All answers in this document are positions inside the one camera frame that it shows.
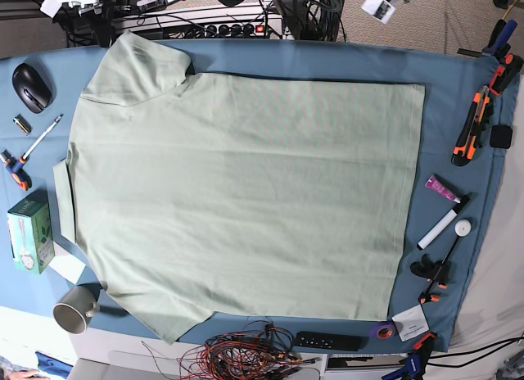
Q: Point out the blue table cloth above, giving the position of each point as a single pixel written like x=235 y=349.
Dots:
x=450 y=82

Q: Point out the green tea box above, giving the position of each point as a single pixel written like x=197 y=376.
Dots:
x=30 y=232

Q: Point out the white round cap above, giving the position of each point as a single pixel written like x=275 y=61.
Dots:
x=462 y=228

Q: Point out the black power strip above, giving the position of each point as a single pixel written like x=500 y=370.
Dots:
x=226 y=30

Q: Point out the purple tape roll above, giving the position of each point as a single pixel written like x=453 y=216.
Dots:
x=383 y=330

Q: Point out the purple glue tube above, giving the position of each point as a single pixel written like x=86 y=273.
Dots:
x=434 y=184

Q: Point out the white ballpoint pen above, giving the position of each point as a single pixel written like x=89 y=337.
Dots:
x=41 y=137

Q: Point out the orange black spring clamp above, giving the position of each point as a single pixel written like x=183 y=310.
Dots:
x=507 y=70

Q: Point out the orange black utility knife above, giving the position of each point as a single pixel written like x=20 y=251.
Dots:
x=469 y=139

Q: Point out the blue orange screwdriver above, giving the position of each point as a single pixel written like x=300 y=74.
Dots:
x=16 y=169

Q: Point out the black orange bar clamp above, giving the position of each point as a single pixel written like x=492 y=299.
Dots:
x=435 y=272

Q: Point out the black remote control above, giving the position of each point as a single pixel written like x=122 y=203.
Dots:
x=328 y=341

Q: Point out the white black marker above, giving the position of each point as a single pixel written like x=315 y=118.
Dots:
x=443 y=223

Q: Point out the pale green T-shirt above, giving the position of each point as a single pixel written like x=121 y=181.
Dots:
x=197 y=194

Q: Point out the black square pad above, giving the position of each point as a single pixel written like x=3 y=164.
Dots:
x=501 y=136

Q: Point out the white paper card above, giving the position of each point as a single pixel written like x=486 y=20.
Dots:
x=410 y=323

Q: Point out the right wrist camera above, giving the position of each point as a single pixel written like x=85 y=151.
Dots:
x=50 y=7

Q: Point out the black computer mouse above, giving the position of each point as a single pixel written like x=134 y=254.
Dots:
x=31 y=88

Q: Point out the grey ceramic mug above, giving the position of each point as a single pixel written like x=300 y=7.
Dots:
x=74 y=311

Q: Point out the blue black bar clamp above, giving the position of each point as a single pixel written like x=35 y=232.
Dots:
x=414 y=366

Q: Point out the small battery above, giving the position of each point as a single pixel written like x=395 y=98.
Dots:
x=22 y=124

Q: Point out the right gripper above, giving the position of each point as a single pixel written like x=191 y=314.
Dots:
x=82 y=3

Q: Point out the white paper sheet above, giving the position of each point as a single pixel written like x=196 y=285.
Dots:
x=66 y=265

